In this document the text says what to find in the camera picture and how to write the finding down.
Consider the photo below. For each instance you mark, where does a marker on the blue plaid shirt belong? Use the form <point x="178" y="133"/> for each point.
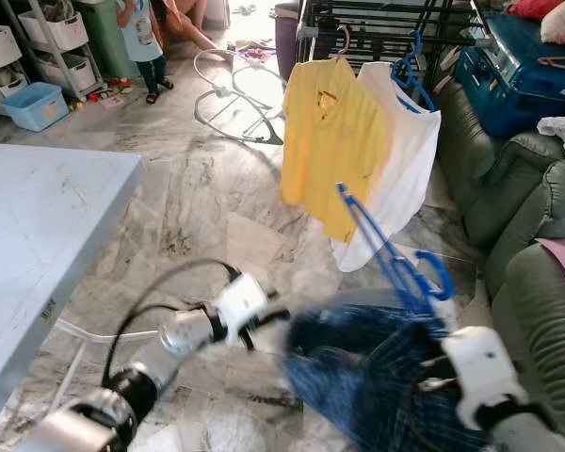
<point x="358" y="377"/>

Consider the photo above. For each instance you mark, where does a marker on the blue plastic hanger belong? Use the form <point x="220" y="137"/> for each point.
<point x="405" y="75"/>
<point x="447" y="273"/>

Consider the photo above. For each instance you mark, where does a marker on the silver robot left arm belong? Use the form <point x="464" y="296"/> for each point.
<point x="179" y="334"/>

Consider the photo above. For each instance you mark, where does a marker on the brown hanger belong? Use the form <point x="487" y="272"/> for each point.
<point x="343" y="40"/>

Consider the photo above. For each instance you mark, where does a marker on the yellow polo shirt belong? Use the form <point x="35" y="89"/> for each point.
<point x="330" y="151"/>

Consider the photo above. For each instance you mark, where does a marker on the green sofa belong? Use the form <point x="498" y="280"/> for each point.
<point x="508" y="198"/>

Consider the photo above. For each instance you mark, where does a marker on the white t-shirt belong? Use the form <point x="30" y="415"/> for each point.
<point x="400" y="179"/>

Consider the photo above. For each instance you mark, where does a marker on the white folding table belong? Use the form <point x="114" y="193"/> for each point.
<point x="38" y="235"/>

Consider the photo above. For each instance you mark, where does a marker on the small pink cloth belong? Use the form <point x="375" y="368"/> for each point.
<point x="252" y="55"/>

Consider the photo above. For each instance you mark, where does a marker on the white crumpled cloth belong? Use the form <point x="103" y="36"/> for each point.
<point x="563" y="137"/>

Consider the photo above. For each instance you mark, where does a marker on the light blue plastic bin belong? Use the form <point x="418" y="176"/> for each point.
<point x="33" y="108"/>

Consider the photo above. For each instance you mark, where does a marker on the seated adult person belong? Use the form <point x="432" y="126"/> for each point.
<point x="193" y="24"/>

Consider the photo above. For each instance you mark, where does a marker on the small child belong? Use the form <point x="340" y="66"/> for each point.
<point x="143" y="38"/>

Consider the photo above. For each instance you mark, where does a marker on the black metal drying rack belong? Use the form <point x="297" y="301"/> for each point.
<point x="377" y="17"/>

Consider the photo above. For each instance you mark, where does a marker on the green waste bin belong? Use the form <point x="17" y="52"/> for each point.
<point x="108" y="38"/>

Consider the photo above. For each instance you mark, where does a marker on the white storage shelf unit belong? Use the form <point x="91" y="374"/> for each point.
<point x="61" y="33"/>
<point x="0" y="45"/>

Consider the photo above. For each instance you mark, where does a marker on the red cloth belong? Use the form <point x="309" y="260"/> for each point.
<point x="537" y="8"/>

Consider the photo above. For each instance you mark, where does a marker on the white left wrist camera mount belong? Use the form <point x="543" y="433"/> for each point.
<point x="240" y="299"/>

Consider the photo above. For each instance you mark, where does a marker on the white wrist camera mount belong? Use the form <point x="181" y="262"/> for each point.
<point x="480" y="372"/>
<point x="240" y="299"/>

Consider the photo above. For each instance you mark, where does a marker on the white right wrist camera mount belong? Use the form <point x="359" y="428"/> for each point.
<point x="480" y="372"/>

